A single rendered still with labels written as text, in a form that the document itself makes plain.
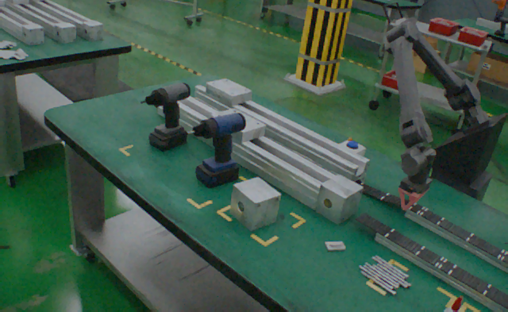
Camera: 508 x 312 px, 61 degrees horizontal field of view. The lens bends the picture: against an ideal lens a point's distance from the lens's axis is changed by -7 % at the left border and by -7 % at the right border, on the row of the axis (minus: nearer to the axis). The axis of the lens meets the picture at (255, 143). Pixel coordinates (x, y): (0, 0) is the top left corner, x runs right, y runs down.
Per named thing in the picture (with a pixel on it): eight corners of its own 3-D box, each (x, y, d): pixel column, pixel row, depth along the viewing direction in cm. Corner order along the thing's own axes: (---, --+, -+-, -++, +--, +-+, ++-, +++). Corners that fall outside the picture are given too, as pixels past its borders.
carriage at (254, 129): (263, 142, 160) (266, 125, 157) (240, 150, 153) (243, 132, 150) (232, 125, 170) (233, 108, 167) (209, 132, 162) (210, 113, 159)
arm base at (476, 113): (497, 118, 165) (469, 129, 173) (487, 99, 166) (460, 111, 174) (491, 123, 159) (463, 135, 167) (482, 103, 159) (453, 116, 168)
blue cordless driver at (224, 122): (241, 179, 148) (250, 117, 138) (190, 195, 136) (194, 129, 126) (227, 168, 153) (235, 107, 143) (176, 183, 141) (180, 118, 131)
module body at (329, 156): (363, 181, 157) (370, 159, 153) (348, 190, 150) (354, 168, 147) (211, 100, 203) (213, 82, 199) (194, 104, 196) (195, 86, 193)
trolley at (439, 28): (467, 123, 450) (498, 27, 404) (459, 140, 406) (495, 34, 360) (375, 92, 491) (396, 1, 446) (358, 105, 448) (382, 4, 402)
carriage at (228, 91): (250, 106, 188) (252, 90, 185) (231, 111, 180) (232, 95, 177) (224, 93, 197) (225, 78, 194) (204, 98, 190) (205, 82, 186)
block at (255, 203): (282, 219, 131) (287, 192, 127) (251, 231, 124) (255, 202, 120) (260, 202, 138) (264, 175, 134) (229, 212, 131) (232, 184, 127)
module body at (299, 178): (332, 199, 144) (338, 176, 140) (313, 210, 137) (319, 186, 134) (177, 109, 190) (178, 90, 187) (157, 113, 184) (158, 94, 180)
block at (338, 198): (359, 209, 141) (367, 184, 136) (337, 225, 132) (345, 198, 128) (336, 197, 146) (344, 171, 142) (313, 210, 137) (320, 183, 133)
